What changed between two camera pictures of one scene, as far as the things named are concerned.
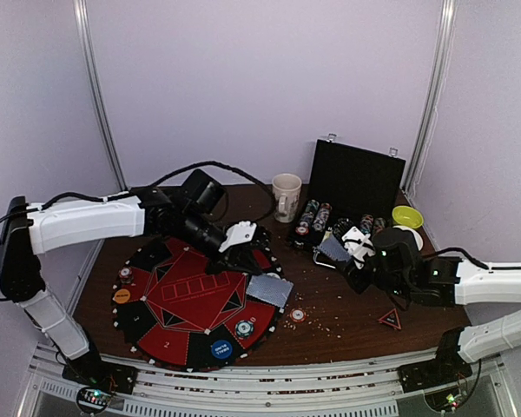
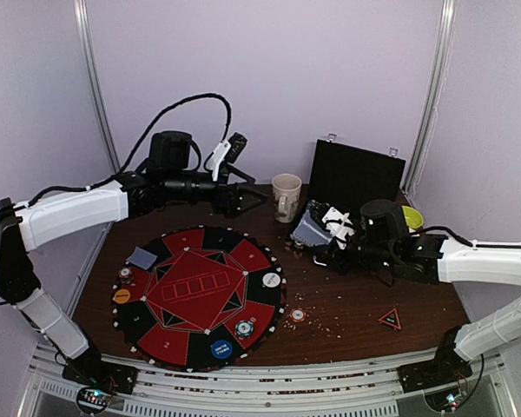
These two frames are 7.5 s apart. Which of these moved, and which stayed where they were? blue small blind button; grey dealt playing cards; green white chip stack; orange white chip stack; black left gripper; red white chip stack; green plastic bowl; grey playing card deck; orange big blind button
Moved: grey dealt playing cards; grey playing card deck; black left gripper
Stayed: orange big blind button; red white chip stack; green white chip stack; orange white chip stack; blue small blind button; green plastic bowl
